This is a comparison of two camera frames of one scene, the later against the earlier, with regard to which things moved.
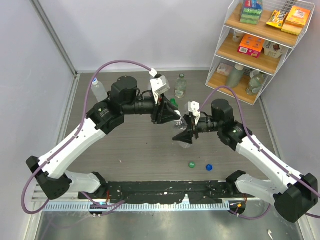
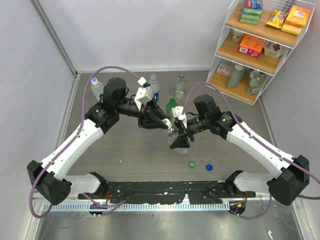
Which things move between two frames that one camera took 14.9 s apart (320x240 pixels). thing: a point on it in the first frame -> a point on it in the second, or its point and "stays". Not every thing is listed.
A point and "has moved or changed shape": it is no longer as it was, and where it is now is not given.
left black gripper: (164, 111) -> (151, 116)
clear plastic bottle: (180, 124) has moved or changed shape
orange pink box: (251, 46) stays
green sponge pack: (252, 12) stays
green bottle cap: (191, 164) stays
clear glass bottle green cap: (180, 86) stays
